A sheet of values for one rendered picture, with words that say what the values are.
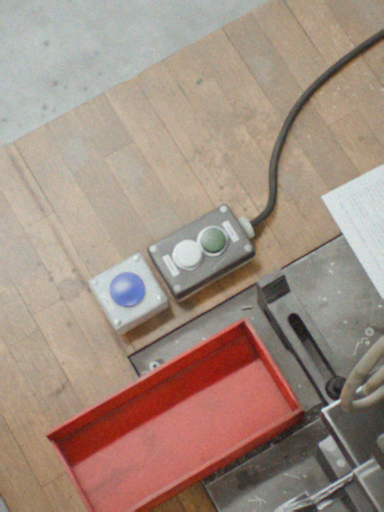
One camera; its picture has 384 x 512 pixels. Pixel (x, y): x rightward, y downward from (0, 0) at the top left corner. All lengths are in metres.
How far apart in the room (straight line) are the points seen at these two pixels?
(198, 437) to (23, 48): 1.35
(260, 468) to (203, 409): 0.09
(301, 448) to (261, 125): 0.38
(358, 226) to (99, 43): 1.21
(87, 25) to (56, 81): 0.13
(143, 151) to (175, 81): 0.10
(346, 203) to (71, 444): 0.42
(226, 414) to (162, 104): 0.38
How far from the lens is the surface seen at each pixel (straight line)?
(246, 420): 1.49
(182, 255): 1.51
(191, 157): 1.59
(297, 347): 1.44
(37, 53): 2.68
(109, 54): 2.66
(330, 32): 1.65
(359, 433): 1.26
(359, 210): 1.56
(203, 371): 1.51
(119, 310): 1.50
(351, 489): 1.40
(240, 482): 1.49
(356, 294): 1.54
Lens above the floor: 2.37
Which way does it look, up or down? 72 degrees down
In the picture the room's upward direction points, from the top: 10 degrees counter-clockwise
